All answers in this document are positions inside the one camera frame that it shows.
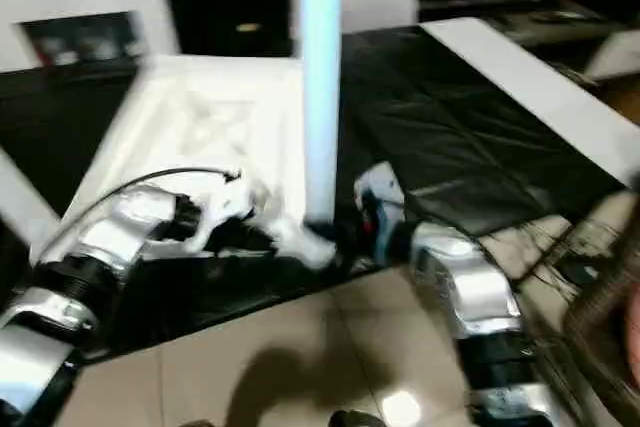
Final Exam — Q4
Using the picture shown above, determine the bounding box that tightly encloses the white table leg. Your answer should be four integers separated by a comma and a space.
0, 149, 61, 248
297, 0, 346, 228
127, 0, 174, 98

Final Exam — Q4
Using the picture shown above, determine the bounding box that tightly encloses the white plastic table top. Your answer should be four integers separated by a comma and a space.
62, 54, 341, 273

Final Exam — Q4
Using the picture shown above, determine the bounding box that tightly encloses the dark robot right foot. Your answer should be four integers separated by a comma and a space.
329, 409, 386, 427

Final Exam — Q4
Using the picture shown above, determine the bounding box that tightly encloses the brown woven basket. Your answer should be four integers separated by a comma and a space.
564, 226, 640, 398

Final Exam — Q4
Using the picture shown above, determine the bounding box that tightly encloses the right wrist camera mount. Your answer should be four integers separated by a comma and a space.
352, 161, 406, 258

